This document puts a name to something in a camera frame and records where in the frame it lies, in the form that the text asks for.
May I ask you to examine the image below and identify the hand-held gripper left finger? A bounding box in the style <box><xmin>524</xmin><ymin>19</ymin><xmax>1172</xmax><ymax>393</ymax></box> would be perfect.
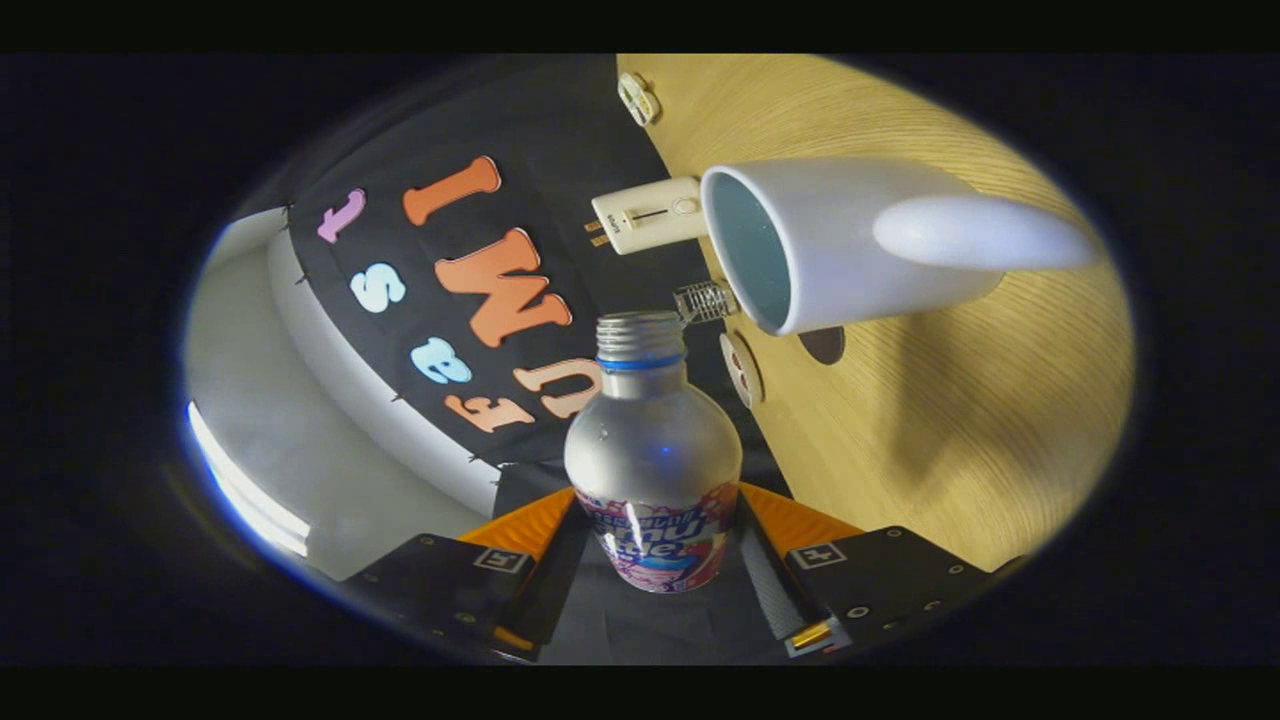
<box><xmin>343</xmin><ymin>486</ymin><xmax>593</xmax><ymax>663</ymax></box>

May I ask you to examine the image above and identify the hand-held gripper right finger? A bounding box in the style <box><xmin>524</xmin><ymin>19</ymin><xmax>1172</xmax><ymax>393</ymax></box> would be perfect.
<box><xmin>738</xmin><ymin>482</ymin><xmax>1028</xmax><ymax>660</ymax></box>

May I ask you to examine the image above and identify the silver juice bottle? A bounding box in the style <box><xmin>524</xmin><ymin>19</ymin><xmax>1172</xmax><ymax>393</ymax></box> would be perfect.
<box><xmin>564</xmin><ymin>310</ymin><xmax>744</xmax><ymax>595</ymax></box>

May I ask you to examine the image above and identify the dark brown round coaster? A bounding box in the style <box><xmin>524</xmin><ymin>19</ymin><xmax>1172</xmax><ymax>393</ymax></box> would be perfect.
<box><xmin>798</xmin><ymin>326</ymin><xmax>846</xmax><ymax>366</ymax></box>

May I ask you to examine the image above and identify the white cup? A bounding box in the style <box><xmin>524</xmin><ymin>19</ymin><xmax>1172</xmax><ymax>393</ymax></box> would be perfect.
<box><xmin>700</xmin><ymin>156</ymin><xmax>1098</xmax><ymax>337</ymax></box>

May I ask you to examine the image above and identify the white plate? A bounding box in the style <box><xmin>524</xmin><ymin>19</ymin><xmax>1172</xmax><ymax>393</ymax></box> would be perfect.
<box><xmin>719</xmin><ymin>331</ymin><xmax>765</xmax><ymax>409</ymax></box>

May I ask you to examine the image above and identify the wooden table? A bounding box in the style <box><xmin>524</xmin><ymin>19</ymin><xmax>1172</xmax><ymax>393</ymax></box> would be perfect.
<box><xmin>617</xmin><ymin>54</ymin><xmax>1137</xmax><ymax>573</ymax></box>

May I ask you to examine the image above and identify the white toaster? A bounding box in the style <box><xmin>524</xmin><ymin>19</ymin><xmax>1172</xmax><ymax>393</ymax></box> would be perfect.
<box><xmin>590</xmin><ymin>176</ymin><xmax>706</xmax><ymax>256</ymax></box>

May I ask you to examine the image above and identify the black backdrop cloth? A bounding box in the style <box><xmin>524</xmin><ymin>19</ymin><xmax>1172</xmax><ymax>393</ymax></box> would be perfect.
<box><xmin>200</xmin><ymin>54</ymin><xmax>801</xmax><ymax>666</ymax></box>

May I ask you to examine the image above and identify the white divided condiment tray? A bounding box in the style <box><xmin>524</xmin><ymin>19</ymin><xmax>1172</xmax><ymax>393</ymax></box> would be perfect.
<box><xmin>617</xmin><ymin>71</ymin><xmax>661</xmax><ymax>127</ymax></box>

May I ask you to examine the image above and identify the metal wire holder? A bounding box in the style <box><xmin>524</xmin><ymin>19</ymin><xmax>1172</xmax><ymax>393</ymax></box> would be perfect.
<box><xmin>673</xmin><ymin>280</ymin><xmax>738</xmax><ymax>325</ymax></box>

